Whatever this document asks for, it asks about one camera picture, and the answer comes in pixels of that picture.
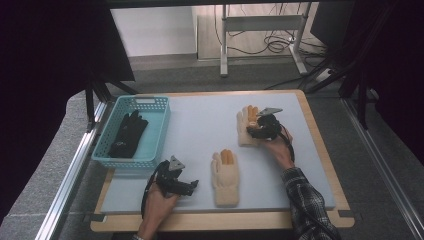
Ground white cabinet panel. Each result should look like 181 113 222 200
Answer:
109 6 198 58

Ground black tripod stand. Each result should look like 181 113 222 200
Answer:
84 70 138 132

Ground dark curtain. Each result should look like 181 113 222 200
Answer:
0 0 136 221
346 0 424 164

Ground black floor cables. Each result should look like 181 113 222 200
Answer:
213 3 329 68

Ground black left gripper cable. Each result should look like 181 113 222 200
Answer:
140 162 165 218

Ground white metal desk frame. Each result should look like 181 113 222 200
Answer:
219 3 309 78

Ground teal plastic basket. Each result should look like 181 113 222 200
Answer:
91 95 171 169

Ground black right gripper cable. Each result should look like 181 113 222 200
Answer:
279 123 297 163

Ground cream glove orange fingertips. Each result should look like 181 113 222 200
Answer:
210 148 241 208
236 104 263 148

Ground person's left hand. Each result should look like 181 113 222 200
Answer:
138 184 179 238

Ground black metal stand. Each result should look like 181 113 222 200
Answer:
306 49 373 131

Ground light grey table mat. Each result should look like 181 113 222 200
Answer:
100 92 337 215

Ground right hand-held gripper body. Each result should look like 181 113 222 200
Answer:
256 107 284 141

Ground aluminium rail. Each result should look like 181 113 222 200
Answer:
34 100 108 240
341 97 424 240

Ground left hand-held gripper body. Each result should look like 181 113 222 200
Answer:
155 155 188 196

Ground person's right hand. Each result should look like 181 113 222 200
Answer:
263 131 296 171

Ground white power strip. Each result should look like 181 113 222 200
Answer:
314 67 333 83

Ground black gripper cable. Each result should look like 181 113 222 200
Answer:
279 123 297 163
140 162 165 218

